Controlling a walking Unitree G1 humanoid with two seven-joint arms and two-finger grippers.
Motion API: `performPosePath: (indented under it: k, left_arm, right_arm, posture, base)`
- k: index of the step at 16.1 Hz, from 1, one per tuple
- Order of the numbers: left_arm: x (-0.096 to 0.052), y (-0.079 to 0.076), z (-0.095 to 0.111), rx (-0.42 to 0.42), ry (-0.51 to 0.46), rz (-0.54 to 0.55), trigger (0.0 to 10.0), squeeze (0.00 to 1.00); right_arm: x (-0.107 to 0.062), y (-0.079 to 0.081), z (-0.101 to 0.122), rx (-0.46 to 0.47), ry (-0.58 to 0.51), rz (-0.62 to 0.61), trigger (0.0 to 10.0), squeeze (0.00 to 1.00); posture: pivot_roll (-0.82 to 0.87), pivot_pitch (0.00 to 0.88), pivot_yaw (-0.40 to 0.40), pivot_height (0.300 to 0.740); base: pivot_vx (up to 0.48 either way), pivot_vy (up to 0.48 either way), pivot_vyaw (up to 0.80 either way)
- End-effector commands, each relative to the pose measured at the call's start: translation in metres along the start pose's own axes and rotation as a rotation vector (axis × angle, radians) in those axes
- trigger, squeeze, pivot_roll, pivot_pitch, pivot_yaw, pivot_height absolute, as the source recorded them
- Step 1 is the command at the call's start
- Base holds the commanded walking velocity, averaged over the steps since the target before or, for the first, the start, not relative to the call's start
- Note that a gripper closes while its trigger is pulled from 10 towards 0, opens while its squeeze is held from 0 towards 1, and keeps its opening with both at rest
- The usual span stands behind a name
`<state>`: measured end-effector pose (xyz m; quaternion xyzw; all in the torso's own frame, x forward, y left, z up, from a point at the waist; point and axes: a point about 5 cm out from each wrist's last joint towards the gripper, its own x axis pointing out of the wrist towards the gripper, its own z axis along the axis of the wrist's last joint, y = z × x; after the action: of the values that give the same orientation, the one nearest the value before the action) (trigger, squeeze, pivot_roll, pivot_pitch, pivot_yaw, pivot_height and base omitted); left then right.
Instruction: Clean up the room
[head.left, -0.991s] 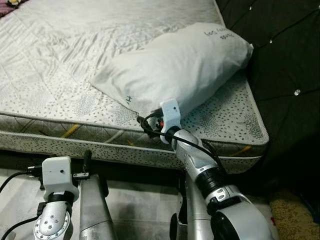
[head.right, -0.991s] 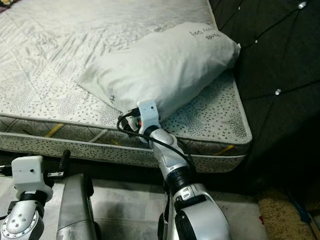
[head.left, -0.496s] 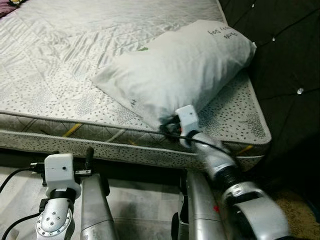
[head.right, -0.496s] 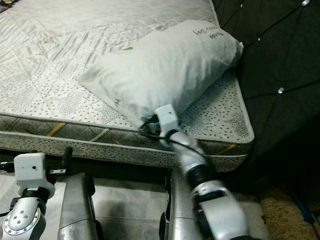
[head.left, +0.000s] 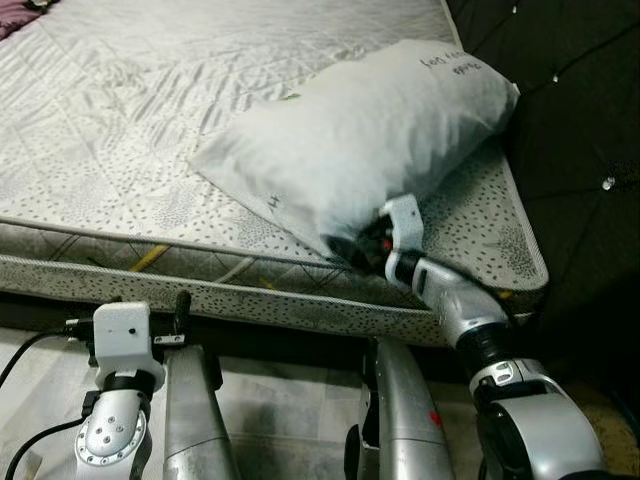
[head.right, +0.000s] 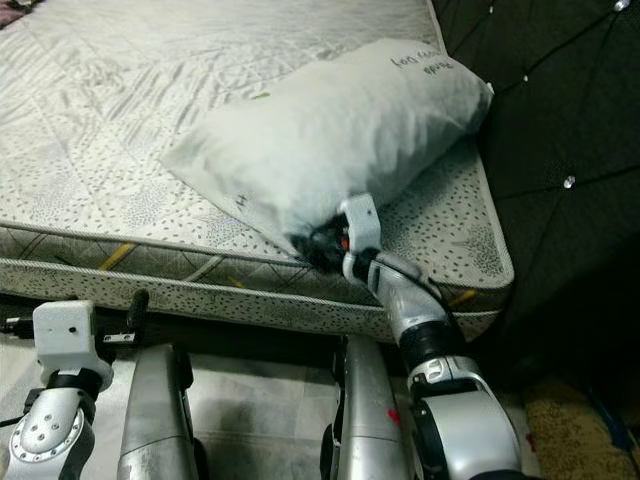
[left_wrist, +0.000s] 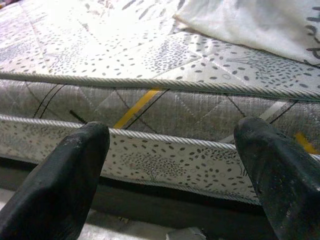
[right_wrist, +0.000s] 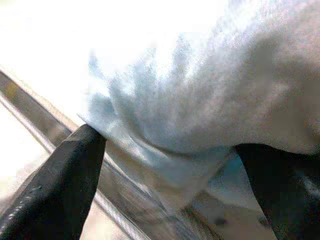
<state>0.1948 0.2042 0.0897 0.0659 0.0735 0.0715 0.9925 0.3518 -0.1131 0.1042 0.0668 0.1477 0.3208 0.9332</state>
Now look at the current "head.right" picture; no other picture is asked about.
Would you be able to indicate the grey robot leg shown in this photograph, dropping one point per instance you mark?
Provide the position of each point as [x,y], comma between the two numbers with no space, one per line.
[365,410]
[160,420]

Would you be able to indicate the thin patterned base mattress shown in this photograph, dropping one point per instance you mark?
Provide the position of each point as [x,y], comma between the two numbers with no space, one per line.
[210,298]

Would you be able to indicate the grey right robot leg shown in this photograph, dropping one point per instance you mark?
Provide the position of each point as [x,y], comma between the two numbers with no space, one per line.
[365,410]

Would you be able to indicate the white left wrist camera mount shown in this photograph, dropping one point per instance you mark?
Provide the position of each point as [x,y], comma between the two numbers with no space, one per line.
[65,335]

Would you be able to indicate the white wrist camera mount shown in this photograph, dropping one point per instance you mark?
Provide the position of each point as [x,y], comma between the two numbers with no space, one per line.
[362,222]
[65,335]

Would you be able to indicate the white pillow with tree print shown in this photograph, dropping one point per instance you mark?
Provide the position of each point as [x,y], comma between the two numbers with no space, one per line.
[330,140]

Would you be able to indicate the purple penguin print blanket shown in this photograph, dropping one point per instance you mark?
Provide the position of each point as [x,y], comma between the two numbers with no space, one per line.
[15,8]

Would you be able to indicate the black tufted headboard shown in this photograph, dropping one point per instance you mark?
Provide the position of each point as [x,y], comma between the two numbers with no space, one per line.
[580,100]

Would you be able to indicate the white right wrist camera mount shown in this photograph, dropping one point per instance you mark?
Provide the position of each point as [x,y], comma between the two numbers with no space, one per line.
[362,222]

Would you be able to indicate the brown rug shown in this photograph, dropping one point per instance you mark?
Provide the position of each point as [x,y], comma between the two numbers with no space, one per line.
[570,440]

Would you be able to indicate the grey left robot leg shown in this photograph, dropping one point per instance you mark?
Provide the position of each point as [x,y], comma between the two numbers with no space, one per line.
[160,420]

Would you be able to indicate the patterned white mattress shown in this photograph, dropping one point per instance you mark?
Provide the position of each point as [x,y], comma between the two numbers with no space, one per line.
[120,100]

